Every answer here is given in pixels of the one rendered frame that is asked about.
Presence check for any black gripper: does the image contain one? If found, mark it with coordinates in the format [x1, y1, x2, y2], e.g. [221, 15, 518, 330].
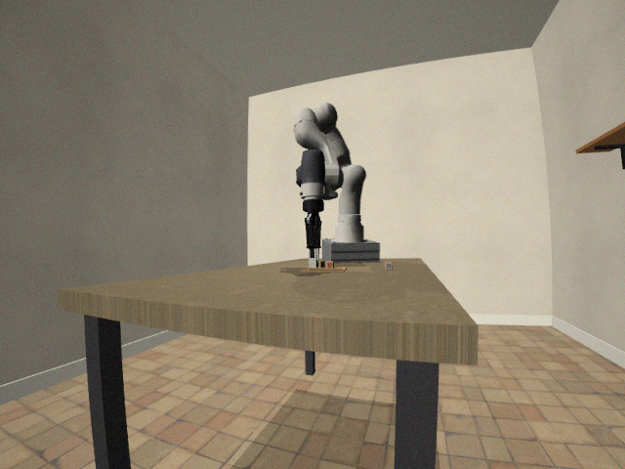
[303, 199, 324, 268]

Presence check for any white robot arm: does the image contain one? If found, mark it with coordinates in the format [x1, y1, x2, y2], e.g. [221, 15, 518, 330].
[294, 103, 367, 243]

